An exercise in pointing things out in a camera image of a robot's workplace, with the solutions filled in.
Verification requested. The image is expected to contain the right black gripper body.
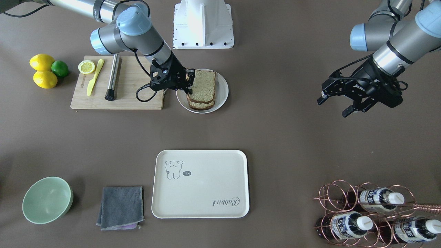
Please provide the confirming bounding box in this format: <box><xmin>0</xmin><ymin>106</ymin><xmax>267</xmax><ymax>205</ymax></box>
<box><xmin>150</xmin><ymin>53</ymin><xmax>188</xmax><ymax>92</ymax></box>

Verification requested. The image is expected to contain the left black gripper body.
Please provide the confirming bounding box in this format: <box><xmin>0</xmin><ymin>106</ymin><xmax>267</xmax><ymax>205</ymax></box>
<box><xmin>321</xmin><ymin>57</ymin><xmax>404</xmax><ymax>112</ymax></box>

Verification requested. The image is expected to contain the bread slice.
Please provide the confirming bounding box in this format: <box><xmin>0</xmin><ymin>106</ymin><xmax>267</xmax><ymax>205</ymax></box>
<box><xmin>188</xmin><ymin>100</ymin><xmax>215</xmax><ymax>111</ymax></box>
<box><xmin>187</xmin><ymin>69</ymin><xmax>216</xmax><ymax>104</ymax></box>

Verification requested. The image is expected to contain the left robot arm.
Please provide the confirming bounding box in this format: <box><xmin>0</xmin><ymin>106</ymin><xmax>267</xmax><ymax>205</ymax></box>
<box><xmin>318</xmin><ymin>0</ymin><xmax>441</xmax><ymax>117</ymax></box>

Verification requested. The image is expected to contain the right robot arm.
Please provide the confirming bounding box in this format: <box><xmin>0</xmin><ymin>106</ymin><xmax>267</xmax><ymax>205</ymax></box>
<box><xmin>40</xmin><ymin>0</ymin><xmax>195</xmax><ymax>94</ymax></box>

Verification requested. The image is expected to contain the cream rabbit tray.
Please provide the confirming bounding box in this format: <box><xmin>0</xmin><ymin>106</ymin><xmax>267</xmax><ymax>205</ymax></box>
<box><xmin>151</xmin><ymin>149</ymin><xmax>249</xmax><ymax>219</ymax></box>

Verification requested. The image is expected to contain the white plate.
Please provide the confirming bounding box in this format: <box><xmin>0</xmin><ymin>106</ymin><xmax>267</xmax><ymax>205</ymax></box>
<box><xmin>176</xmin><ymin>72</ymin><xmax>229</xmax><ymax>114</ymax></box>

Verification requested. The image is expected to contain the bread slice on plate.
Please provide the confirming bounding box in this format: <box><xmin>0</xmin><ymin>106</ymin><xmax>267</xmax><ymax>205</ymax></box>
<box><xmin>188</xmin><ymin>100</ymin><xmax>215</xmax><ymax>111</ymax></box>

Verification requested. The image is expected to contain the wooden cutting board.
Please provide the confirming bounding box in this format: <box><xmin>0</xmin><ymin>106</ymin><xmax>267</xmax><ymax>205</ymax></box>
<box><xmin>71</xmin><ymin>55</ymin><xmax>164</xmax><ymax>110</ymax></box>

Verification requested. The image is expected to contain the yellow plastic knife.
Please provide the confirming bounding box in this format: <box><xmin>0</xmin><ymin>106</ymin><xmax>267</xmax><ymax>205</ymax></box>
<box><xmin>87</xmin><ymin>59</ymin><xmax>105</xmax><ymax>97</ymax></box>

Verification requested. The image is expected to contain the lemon slice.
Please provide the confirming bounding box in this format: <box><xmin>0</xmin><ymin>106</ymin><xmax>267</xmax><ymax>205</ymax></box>
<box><xmin>78</xmin><ymin>60</ymin><xmax>96</xmax><ymax>75</ymax></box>

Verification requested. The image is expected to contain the tea bottle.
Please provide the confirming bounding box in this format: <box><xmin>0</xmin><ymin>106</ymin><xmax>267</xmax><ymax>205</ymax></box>
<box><xmin>315</xmin><ymin>211</ymin><xmax>373</xmax><ymax>240</ymax></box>
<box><xmin>378</xmin><ymin>216</ymin><xmax>441</xmax><ymax>245</ymax></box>
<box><xmin>341</xmin><ymin>187</ymin><xmax>405</xmax><ymax>214</ymax></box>

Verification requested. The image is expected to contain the lime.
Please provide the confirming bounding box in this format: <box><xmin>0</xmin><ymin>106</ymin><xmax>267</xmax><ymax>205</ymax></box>
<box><xmin>51</xmin><ymin>61</ymin><xmax>69</xmax><ymax>78</ymax></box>

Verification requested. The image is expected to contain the tea bottle front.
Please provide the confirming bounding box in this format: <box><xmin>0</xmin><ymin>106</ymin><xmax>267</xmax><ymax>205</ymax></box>
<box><xmin>315</xmin><ymin>211</ymin><xmax>373</xmax><ymax>240</ymax></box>

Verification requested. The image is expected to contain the lower whole lemon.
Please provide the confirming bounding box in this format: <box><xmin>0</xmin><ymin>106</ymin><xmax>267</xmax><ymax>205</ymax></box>
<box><xmin>33</xmin><ymin>71</ymin><xmax>58</xmax><ymax>89</ymax></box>

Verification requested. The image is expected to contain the whole lemon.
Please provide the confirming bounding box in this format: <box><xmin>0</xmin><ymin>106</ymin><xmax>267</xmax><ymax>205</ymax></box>
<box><xmin>29</xmin><ymin>54</ymin><xmax>55</xmax><ymax>71</ymax></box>
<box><xmin>33</xmin><ymin>71</ymin><xmax>58</xmax><ymax>89</ymax></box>

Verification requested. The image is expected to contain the upper whole lemon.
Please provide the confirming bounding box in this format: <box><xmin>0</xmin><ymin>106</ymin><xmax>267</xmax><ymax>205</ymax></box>
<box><xmin>29</xmin><ymin>54</ymin><xmax>55</xmax><ymax>71</ymax></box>

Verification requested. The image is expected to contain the tea bottle back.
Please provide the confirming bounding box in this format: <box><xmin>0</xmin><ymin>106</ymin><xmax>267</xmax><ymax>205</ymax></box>
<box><xmin>378</xmin><ymin>216</ymin><xmax>441</xmax><ymax>245</ymax></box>

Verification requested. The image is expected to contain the grey folded cloth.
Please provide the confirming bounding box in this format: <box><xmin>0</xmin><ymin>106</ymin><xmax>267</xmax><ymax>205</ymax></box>
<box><xmin>96</xmin><ymin>186</ymin><xmax>145</xmax><ymax>231</ymax></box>

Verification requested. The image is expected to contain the green bowl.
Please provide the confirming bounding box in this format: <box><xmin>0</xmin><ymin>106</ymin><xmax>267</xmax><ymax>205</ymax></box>
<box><xmin>22</xmin><ymin>176</ymin><xmax>74</xmax><ymax>225</ymax></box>

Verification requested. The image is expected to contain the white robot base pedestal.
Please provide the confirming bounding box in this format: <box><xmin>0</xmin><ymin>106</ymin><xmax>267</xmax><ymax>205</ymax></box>
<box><xmin>172</xmin><ymin>0</ymin><xmax>235</xmax><ymax>49</ymax></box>

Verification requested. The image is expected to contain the copper wire bottle rack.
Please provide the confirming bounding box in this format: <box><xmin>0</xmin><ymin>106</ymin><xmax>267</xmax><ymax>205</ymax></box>
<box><xmin>315</xmin><ymin>179</ymin><xmax>440</xmax><ymax>248</ymax></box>

